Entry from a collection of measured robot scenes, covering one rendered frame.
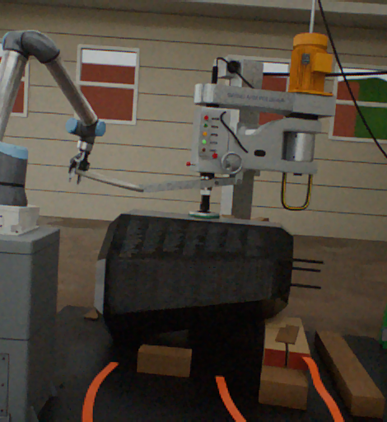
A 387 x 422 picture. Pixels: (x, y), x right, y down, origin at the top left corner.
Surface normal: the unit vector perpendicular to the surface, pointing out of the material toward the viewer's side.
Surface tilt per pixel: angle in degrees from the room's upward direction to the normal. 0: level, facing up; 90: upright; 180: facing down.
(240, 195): 90
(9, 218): 90
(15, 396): 90
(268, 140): 90
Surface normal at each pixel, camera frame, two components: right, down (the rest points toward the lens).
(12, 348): -0.01, 0.10
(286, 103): 0.22, 0.11
